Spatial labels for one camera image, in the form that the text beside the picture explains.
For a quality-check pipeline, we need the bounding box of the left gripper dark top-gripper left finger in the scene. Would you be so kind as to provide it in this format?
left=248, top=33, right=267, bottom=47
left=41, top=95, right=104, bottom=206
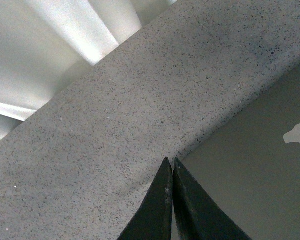
left=118, top=157, right=173, bottom=240

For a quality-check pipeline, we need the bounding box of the left gripper dark top-gripper right finger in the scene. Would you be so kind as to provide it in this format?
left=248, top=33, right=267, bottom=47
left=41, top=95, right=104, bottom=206
left=173, top=158, right=251, bottom=240

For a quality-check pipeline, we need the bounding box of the grey laptop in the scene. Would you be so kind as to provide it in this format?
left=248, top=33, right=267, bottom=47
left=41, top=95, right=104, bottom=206
left=180, top=65, right=300, bottom=240

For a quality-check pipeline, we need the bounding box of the white curtain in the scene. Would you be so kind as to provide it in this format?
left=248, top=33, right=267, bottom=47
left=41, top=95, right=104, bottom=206
left=0, top=0, right=173, bottom=140

